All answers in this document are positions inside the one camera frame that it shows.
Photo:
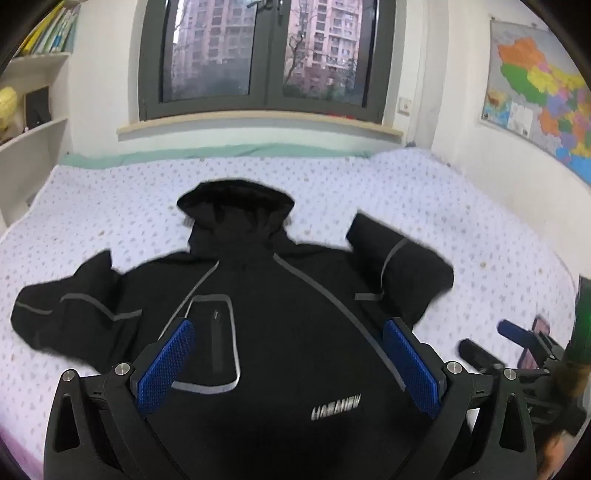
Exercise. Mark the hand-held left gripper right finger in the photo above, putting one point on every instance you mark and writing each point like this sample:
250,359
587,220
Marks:
411,369

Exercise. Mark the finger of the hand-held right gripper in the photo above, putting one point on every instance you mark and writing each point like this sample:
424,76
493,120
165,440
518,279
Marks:
478,354
512,333

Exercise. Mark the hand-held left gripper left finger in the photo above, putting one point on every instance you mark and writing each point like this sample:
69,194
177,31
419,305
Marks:
166,364

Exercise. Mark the black hooded jacket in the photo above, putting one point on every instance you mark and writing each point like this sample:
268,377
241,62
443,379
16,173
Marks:
286,323

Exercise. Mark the person's right hand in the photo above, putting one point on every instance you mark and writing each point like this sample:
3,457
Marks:
556,454

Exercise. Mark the floral white bed sheet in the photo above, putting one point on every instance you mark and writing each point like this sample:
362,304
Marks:
115,207

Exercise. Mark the green mattress sheet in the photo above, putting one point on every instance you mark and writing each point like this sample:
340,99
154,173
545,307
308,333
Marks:
184,154

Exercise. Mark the wooden window sill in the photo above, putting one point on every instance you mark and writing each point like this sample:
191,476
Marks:
258,122

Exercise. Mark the white bookshelf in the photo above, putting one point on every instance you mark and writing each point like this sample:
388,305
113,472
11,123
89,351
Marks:
41,134

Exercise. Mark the yellow plush toy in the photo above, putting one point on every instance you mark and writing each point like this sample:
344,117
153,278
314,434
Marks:
7,113

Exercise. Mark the dark framed window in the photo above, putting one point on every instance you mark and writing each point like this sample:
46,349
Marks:
268,55

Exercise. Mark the row of books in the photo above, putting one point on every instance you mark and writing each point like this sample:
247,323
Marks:
51,32

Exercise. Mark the white wall socket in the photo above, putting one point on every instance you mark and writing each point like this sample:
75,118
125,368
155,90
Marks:
404,106

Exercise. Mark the colourful wall map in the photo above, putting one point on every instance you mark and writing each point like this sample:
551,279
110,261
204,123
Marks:
531,78

